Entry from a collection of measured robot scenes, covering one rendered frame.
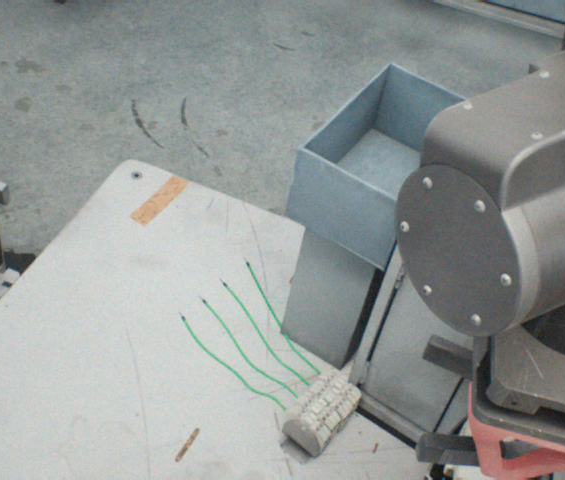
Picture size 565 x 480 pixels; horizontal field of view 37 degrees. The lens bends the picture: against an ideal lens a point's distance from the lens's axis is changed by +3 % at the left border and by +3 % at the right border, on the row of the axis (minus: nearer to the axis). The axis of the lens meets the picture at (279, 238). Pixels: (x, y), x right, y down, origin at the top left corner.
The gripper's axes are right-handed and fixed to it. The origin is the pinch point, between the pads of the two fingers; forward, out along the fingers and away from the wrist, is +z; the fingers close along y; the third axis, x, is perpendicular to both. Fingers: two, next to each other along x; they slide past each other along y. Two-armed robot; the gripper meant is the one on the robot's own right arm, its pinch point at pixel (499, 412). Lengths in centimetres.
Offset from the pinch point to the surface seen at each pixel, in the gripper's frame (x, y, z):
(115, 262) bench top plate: -31, -35, 40
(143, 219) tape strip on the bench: -30, -42, 40
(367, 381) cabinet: -1.5, -23.6, 34.7
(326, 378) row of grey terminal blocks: -5.5, -23.4, 35.7
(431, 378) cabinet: 3.5, -21.7, 28.9
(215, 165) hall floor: -37, -138, 120
